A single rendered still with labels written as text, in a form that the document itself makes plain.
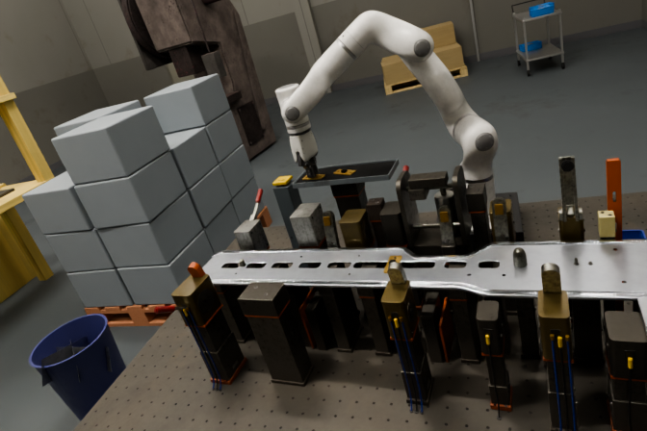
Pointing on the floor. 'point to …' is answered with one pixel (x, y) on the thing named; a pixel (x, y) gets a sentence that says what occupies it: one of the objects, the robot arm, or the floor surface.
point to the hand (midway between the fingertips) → (311, 170)
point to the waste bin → (79, 362)
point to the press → (194, 33)
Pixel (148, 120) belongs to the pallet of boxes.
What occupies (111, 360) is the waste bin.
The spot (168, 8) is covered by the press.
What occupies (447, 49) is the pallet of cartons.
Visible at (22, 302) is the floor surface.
